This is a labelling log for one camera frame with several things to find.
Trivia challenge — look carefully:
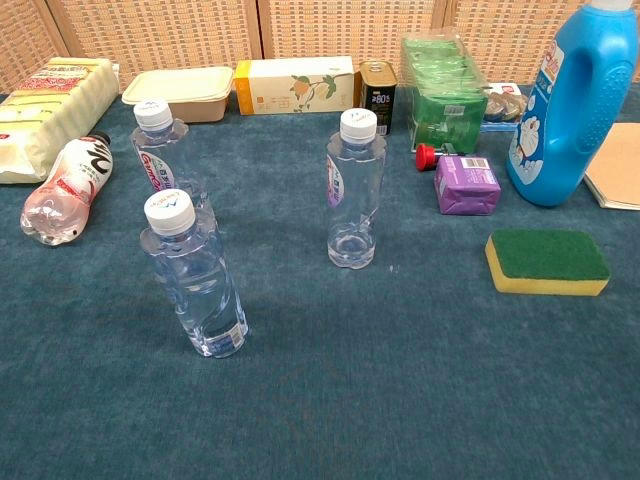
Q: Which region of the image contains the clear water bottle barcode label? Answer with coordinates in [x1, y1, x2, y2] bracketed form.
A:
[139, 189, 250, 359]

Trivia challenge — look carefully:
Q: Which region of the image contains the blue carpet table cover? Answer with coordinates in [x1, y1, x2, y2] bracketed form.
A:
[0, 82, 640, 480]

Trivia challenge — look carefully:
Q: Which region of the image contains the clear box of green packets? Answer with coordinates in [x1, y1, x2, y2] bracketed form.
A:
[401, 33, 489, 153]

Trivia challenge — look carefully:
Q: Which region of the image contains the red push button switch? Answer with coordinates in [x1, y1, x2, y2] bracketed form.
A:
[415, 142, 459, 173]

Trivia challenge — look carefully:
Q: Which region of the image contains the beige lidded food container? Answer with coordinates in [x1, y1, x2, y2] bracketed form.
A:
[121, 66, 235, 125]

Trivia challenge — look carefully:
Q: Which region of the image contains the woven folding screen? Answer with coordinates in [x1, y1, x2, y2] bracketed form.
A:
[0, 0, 640, 95]

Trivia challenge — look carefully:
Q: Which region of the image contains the pink drink bottle black cap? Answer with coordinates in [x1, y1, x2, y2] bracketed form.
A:
[19, 130, 114, 247]

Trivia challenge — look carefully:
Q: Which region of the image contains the clear water bottle purple label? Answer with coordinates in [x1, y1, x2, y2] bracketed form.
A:
[326, 108, 389, 270]
[129, 98, 214, 221]

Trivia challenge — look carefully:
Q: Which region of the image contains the pack of yellow sponges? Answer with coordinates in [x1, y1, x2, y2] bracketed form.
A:
[0, 56, 121, 185]

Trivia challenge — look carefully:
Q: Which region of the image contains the blue detergent bottle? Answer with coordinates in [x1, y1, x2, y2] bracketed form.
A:
[505, 0, 640, 208]

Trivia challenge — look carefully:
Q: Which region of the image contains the small purple box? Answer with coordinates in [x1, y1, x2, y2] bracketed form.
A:
[433, 154, 502, 216]

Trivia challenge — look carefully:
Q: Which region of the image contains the tan spiral notebook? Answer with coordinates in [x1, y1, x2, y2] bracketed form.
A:
[583, 122, 640, 210]

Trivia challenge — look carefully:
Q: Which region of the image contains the green yellow scrub sponge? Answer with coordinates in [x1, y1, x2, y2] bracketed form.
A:
[484, 229, 612, 297]

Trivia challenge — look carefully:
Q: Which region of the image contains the binder clips blister pack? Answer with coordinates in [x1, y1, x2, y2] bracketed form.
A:
[479, 82, 531, 132]

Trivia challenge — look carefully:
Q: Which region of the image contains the white orange tea box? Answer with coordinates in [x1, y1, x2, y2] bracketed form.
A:
[233, 56, 362, 116]

